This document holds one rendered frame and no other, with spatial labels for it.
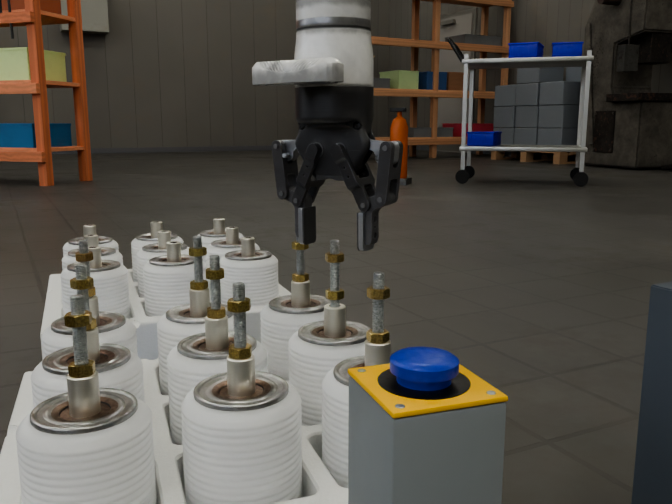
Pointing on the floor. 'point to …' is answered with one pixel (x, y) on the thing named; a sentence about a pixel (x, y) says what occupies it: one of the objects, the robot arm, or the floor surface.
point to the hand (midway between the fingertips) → (335, 233)
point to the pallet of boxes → (538, 113)
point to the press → (628, 84)
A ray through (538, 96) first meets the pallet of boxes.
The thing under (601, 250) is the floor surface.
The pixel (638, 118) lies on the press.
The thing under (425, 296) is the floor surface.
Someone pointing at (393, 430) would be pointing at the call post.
